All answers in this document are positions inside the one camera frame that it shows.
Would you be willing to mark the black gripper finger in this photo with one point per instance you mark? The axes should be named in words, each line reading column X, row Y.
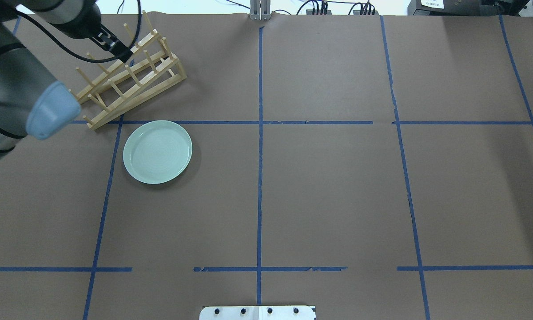
column 121, row 51

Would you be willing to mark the black computer box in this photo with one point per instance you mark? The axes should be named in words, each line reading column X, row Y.
column 465, row 7

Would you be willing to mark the wooden dish rack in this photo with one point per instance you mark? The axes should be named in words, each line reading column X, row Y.
column 152, row 69

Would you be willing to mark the white camera stand pedestal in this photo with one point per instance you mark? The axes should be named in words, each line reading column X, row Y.
column 273, row 312

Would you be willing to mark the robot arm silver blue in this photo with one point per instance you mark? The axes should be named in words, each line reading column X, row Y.
column 33, row 102

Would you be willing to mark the aluminium frame post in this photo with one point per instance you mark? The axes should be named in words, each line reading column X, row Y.
column 260, row 10

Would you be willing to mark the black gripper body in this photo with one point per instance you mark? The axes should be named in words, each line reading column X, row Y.
column 86, row 24

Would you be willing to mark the pale green plate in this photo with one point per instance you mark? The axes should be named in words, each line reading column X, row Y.
column 157, row 152

